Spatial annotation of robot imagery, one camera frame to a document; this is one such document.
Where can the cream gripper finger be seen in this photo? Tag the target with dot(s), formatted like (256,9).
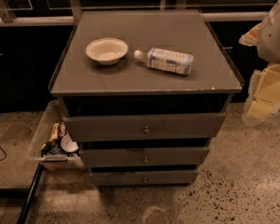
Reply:
(263,95)
(250,38)

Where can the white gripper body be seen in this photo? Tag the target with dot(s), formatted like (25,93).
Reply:
(274,36)

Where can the grey top drawer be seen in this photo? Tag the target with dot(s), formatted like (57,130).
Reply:
(144,127)

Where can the grey drawer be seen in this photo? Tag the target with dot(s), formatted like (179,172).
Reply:
(144,127)
(124,157)
(144,178)

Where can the grey drawer cabinet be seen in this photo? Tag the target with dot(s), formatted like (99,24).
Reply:
(85,88)

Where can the grey middle drawer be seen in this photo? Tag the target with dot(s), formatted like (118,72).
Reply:
(124,157)

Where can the grey bottom drawer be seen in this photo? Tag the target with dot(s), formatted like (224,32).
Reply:
(144,178)

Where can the clear plastic water bottle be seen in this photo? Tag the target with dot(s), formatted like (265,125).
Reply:
(166,60)

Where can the white paper bowl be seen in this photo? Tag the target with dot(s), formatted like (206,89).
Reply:
(106,51)

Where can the white cup in bin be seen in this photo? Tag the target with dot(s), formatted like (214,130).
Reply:
(68,144)

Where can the snack bag in bin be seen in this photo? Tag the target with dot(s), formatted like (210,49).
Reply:
(58,131)

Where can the clear plastic storage bin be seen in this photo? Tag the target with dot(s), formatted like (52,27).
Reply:
(42,134)

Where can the dark snack packet in bin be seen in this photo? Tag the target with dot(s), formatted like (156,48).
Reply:
(52,147)

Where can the metal railing frame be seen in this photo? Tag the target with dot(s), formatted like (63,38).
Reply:
(51,12)

